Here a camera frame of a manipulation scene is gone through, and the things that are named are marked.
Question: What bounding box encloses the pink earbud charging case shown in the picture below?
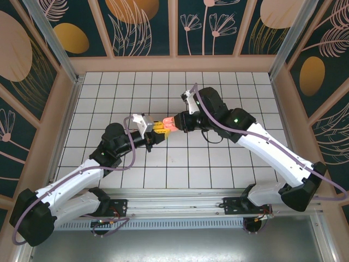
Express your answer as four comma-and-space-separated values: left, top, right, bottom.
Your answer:
162, 116, 177, 132

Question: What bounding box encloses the black mounting plate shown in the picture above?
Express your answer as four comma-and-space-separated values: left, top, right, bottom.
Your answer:
105, 199, 128, 218
223, 196, 246, 216

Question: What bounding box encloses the grey metal panel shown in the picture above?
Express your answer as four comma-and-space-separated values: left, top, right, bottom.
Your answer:
27, 215, 328, 262

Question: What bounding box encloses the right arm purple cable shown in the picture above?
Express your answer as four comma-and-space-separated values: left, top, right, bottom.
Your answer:
190, 83, 349, 203

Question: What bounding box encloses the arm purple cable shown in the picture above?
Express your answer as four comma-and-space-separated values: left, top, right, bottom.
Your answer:
190, 83, 349, 203
13, 116, 137, 245

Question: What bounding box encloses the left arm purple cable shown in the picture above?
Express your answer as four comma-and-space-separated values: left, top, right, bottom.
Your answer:
13, 116, 137, 245

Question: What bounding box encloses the thin black cable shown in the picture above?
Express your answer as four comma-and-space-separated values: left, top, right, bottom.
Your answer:
201, 128, 227, 144

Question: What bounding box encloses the aluminium frame rail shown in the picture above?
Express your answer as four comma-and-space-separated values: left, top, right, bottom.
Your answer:
48, 78, 82, 184
310, 210, 341, 262
13, 244, 35, 262

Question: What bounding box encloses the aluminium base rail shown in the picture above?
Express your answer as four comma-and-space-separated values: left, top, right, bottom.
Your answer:
62, 187, 276, 219

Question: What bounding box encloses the base wire bundle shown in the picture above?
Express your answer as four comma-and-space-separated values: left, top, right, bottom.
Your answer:
243, 209, 275, 235
89, 210, 132, 238

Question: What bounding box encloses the grey slotted cable duct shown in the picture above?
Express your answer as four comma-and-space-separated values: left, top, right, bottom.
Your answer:
58, 218, 248, 231

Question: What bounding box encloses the aluminium corner post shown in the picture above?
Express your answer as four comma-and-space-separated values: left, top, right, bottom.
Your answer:
22, 0, 82, 84
268, 0, 328, 80

